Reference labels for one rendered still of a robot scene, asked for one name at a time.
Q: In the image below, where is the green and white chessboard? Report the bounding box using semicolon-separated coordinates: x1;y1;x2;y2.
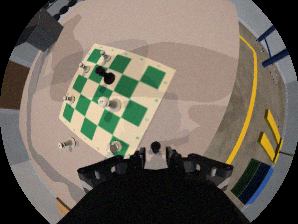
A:
59;44;176;159

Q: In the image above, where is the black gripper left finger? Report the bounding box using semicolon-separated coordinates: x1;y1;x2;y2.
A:
77;147;146;194

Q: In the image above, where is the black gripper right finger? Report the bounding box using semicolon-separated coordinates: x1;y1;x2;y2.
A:
166;147;234;192

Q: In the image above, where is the white pawn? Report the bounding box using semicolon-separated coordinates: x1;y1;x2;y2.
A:
79;63;90;73
100;50;111;62
63;95;75;103

